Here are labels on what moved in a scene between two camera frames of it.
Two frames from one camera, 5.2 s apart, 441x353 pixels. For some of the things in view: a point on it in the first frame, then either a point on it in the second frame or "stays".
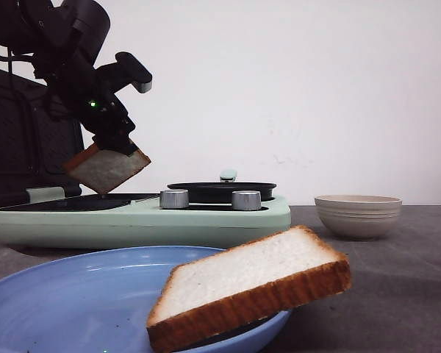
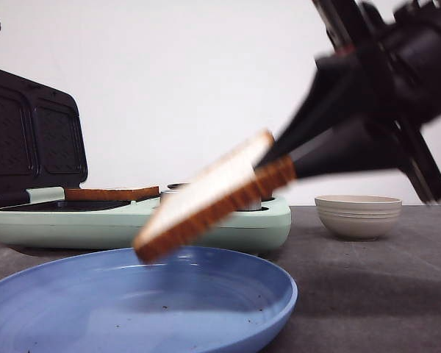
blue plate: x=98 y=302 stays
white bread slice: x=215 y=293 to x=231 y=186
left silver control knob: x=174 y=198 stays
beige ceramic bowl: x=357 y=216 stays
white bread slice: x=105 y=169 to x=71 y=194
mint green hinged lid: x=26 y=147 stays
